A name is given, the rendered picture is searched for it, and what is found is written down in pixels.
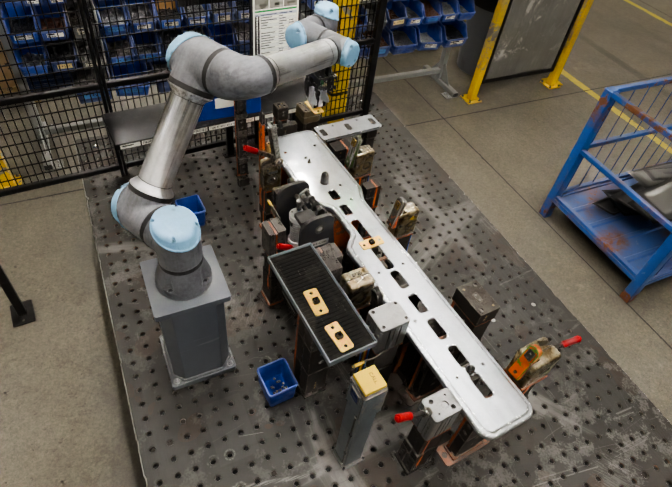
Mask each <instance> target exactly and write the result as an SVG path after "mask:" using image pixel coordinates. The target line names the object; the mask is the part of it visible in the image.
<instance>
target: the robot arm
mask: <svg viewBox="0 0 672 487"><path fill-rule="evenodd" d="M338 21H339V7H338V6H337V5H336V4H335V3H332V2H329V1H320V2H318V3H316V5H315V9H314V14H312V15H310V16H309V17H306V18H304V19H302V20H299V21H296V22H294V23H293V24H291V25H289V26H288V27H287V29H286V31H285V39H286V42H287V44H288V46H289V47H290V48H291V49H288V50H285V51H282V52H279V53H275V54H272V55H269V56H265V55H262V54H257V55H254V56H247V55H243V54H240V53H237V52H235V51H233V50H231V49H229V48H227V47H225V46H223V45H221V44H220V43H218V42H216V41H214V40H212V39H211V38H210V37H208V36H206V35H201V34H199V33H196V32H186V33H183V34H182V35H179V36H177V37H176V38H175V39H174V40H173V41H172V42H171V44H170V45H169V47H168V50H167V53H166V62H167V67H168V68H169V70H170V71H171V72H170V75H169V78H168V83H169V85H170V88H171V91H170V94H169V96H168V99H167V102H166V104H165V107H164V110H163V112H162V115H161V117H160V120H159V123H158V125H157V128H156V131H155V133H154V136H153V139H152V141H151V144H150V146H149V149H148V152H147V154H146V157H145V160H144V162H143V165H142V167H141V170H140V173H139V175H138V176H136V177H133V178H131V179H130V181H129V182H128V183H125V184H124V185H122V186H121V189H118V190H117V191H116V192H115V194H114V196H113V198H112V202H111V212H112V215H113V217H114V218H115V220H116V221H118V222H119V224H120V225H121V226H122V227H123V228H125V229H126V230H128V231H130V232H131V233H132V234H134V235H135V236H136V237H137V238H139V239H140V240H141V241H143V242H144V243H145V244H147V245H148V246H149V247H150V248H152V249H153V250H154V251H155V252H156V255H157V259H158V267H157V270H156V274H155V281H156V285H157V288H158V290H159V292H160V293H161V294H162V295H163V296H165V297H167V298H169V299H172V300H177V301H185V300H191V299H194V298H196V297H198V296H200V295H202V294H203V293H204V292H205V291H206V290H207V289H208V288H209V286H210V285H211V282H212V270H211V267H210V265H209V263H208V262H207V260H206V259H205V257H204V256H203V250H202V242H201V228H200V225H199V222H198V219H197V217H196V216H195V214H194V213H193V212H192V211H191V210H189V209H188V208H186V207H183V206H179V205H178V207H175V205H171V203H172V200H173V198H174V193H173V191H172V189H171V187H172V184H173V182H174V179H175V177H176V174H177V172H178V169H179V167H180V164H181V162H182V159H183V157H184V154H185V152H186V149H187V147H188V144H189V142H190V139H191V137H192V134H193V132H194V129H195V127H196V124H197V122H198V119H199V117H200V114H201V111H202V109H203V106H204V105H205V104H206V103H208V102H211V101H213V99H214V96H215V97H217V98H220V99H224V100H231V101H240V100H248V99H253V98H258V97H262V96H265V95H267V94H270V93H272V92H273V91H274V90H275V89H276V87H277V86H279V85H281V84H284V83H287V82H290V81H292V80H295V79H298V78H300V77H303V76H305V80H304V91H305V94H306V97H307V100H308V102H309V104H310V106H311V107H312V108H314V105H317V107H319V106H320V105H321V103H322V102H323V101H324V102H326V103H328V102H329V97H328V95H327V91H328V92H329V91H333V89H334V90H336V86H337V78H338V76H337V75H336V74H335V73H334V72H333V71H332V65H335V64H340V65H341V66H344V67H347V68H349V67H351V66H353V65H354V64H355V62H356V61H357V59H358V56H359V51H360V48H359V45H358V43H357V42H355V41H353V40H351V39H350V38H349V37H348V38H347V37H345V36H343V35H341V34H338V33H337V27H338ZM306 75H307V76H306ZM334 78H335V79H336V83H335V85H334ZM315 92H316V93H317V99H316V97H315Z"/></svg>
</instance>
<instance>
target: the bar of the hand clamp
mask: <svg viewBox="0 0 672 487"><path fill-rule="evenodd" d="M277 127H279V128H280V129H282V128H283V124H282V122H281V121H280V120H279V121H278V122H277V124H274V126H273V122H272V121H270V122H267V127H266V128H265V129H264V131H265V132H266V131H267V132H268V135H269V141H270V147H271V153H272V154H274V157H275V160H276V159H277V158H281V155H280V149H279V142H278V135H277ZM275 160H273V161H275Z"/></svg>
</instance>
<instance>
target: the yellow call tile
mask: <svg viewBox="0 0 672 487"><path fill-rule="evenodd" d="M353 377H354V379H355V381H356V382H357V384H358V385H359V387H360V389H361V390H362V392H363V394H364V395H365V397H367V396H369V395H371V394H373V393H375V392H377V391H379V390H381V389H383V388H385V387H387V383H386V382H385V380H384V379H383V377H382V376H381V374H380V373H379V371H378V370H377V368H376V366H375V365H372V366H370V367H368V368H366V369H364V370H361V371H359V372H357V373H355V374H353Z"/></svg>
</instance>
